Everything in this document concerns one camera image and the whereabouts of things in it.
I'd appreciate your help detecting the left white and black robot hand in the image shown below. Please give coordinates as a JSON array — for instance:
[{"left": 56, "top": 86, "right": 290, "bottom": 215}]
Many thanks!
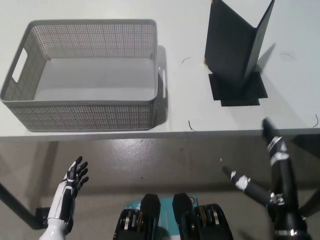
[{"left": 46, "top": 156, "right": 90, "bottom": 227}]

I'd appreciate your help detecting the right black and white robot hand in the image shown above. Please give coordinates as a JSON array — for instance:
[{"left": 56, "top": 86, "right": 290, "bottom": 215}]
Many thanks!
[{"left": 221, "top": 117, "right": 311, "bottom": 237}]

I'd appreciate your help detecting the black hardcover notebook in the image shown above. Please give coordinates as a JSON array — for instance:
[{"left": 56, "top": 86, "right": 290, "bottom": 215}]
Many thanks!
[{"left": 203, "top": 0, "right": 276, "bottom": 97}]

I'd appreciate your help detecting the black table foot plate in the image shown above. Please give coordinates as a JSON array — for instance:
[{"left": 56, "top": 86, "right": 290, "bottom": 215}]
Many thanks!
[{"left": 34, "top": 206, "right": 52, "bottom": 230}]

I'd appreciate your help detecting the black metal table leg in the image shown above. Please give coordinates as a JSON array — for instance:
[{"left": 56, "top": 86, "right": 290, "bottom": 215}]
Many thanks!
[{"left": 0, "top": 181, "right": 39, "bottom": 230}]

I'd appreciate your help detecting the grey perforated plastic basket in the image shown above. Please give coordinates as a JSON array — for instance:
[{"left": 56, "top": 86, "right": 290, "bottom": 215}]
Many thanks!
[{"left": 0, "top": 18, "right": 168, "bottom": 133}]

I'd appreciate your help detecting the black tape patch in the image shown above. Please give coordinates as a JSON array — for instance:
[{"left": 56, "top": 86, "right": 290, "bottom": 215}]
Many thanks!
[{"left": 208, "top": 71, "right": 268, "bottom": 108}]

